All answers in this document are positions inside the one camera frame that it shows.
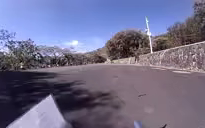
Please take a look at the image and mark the large round green tree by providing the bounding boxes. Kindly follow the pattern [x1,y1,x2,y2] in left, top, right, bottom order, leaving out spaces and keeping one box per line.
[105,29,151,61]

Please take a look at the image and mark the grey stone wall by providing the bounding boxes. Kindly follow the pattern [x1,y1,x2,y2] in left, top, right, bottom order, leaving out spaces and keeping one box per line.
[110,39,205,73]

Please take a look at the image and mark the white pole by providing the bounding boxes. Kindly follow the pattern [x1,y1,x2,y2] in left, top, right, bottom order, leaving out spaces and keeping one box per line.
[144,16,154,55]

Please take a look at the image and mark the robot's own part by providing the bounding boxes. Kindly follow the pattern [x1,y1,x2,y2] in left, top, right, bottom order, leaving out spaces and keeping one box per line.
[133,120,144,128]

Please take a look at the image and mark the row of trees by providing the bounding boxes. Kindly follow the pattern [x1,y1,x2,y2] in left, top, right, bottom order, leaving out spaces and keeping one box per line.
[0,14,108,72]

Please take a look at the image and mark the trees behind stone wall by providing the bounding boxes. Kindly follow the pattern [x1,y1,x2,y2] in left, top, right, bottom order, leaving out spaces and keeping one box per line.
[151,0,205,52]

